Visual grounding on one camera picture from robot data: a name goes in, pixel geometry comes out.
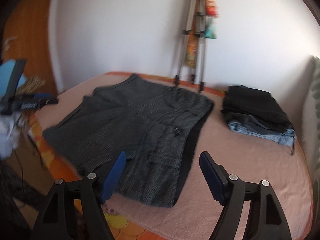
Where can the orange floral bedsheet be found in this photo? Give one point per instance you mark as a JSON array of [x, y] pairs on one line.
[[50, 159]]

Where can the colourful hanging cloth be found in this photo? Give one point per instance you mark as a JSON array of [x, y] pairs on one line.
[[211, 13]]

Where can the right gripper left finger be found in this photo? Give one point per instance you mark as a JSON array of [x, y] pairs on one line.
[[57, 217]]

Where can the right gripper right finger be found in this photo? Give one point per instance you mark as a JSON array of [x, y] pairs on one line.
[[266, 218]]

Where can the wooden door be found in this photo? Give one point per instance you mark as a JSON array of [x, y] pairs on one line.
[[26, 37]]

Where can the folded blue jeans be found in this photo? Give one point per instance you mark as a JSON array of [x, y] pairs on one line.
[[288, 138]]

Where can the dark grey knitted pants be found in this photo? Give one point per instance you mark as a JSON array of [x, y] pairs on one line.
[[156, 126]]

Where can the leaf patterned pillow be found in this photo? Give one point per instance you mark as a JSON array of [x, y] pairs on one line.
[[310, 122]]

